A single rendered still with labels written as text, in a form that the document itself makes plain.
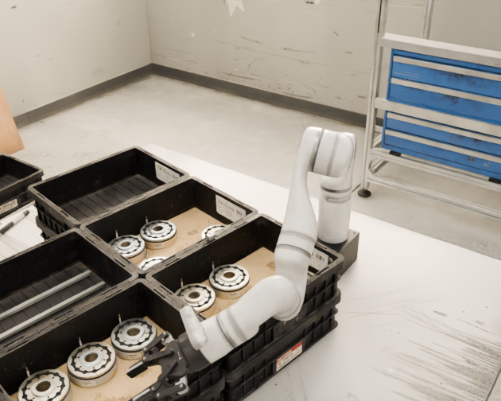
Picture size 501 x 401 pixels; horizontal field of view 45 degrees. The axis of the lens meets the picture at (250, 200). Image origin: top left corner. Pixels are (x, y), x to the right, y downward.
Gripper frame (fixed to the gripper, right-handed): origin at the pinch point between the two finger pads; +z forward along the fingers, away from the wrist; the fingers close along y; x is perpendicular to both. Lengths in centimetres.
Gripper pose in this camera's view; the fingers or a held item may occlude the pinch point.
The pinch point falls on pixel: (137, 383)
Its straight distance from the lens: 119.2
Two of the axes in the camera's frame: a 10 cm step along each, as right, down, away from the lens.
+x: -3.9, -6.1, -6.9
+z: -8.5, 5.2, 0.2
